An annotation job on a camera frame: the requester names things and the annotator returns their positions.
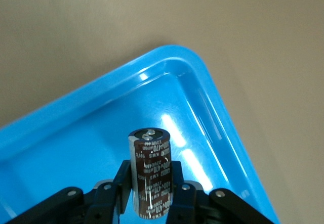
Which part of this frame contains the brown table mat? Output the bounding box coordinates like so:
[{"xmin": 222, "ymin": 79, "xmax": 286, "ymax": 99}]
[{"xmin": 0, "ymin": 0, "xmax": 324, "ymax": 224}]

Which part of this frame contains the dark brown cylindrical capacitor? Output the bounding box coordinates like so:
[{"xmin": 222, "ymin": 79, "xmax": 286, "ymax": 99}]
[{"xmin": 128, "ymin": 127, "xmax": 173, "ymax": 221}]

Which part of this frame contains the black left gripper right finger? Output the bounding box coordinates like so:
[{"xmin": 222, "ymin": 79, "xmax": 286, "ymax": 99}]
[{"xmin": 166, "ymin": 162, "xmax": 274, "ymax": 224}]

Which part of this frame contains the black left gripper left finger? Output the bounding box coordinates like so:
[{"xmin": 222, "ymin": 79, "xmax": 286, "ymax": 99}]
[{"xmin": 10, "ymin": 159, "xmax": 134, "ymax": 224}]

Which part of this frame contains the blue plastic tray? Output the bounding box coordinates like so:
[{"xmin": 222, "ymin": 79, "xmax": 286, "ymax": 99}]
[{"xmin": 0, "ymin": 44, "xmax": 281, "ymax": 224}]

